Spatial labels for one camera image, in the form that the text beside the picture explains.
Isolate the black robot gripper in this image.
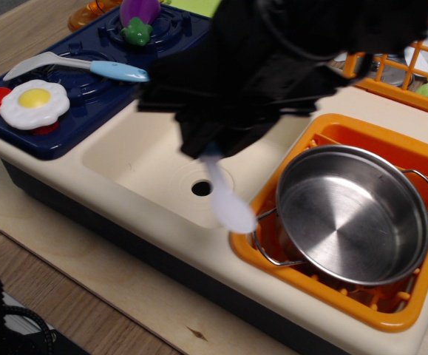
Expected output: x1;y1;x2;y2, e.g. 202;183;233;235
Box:
138;21;361;159

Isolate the blue handled white spoon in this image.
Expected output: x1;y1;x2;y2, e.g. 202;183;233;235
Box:
200;143;257;234

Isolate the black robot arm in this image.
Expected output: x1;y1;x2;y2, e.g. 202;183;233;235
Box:
138;1;428;158

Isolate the stainless steel pan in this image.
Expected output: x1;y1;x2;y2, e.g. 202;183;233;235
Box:
274;145;428;287

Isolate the navy blue toy stove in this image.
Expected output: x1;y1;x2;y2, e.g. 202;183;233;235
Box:
0;4;210;160

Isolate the purple toy eggplant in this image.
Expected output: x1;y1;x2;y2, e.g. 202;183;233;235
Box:
119;0;161;47

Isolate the orange transparent toy lid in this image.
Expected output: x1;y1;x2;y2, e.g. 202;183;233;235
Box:
67;0;122;32

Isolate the toy fried egg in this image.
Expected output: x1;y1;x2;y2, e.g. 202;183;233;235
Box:
0;80;70;130

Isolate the round metal lid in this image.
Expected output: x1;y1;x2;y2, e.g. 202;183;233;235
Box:
373;61;407;87

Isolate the light wooden board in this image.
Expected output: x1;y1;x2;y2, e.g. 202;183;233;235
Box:
0;0;428;355

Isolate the grey spatula blue handle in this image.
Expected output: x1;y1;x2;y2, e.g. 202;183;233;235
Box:
3;52;150;83

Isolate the orange wire rack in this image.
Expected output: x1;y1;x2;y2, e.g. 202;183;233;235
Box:
358;35;428;112

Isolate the black braided cable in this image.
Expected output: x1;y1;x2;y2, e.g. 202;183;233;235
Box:
2;305;58;355

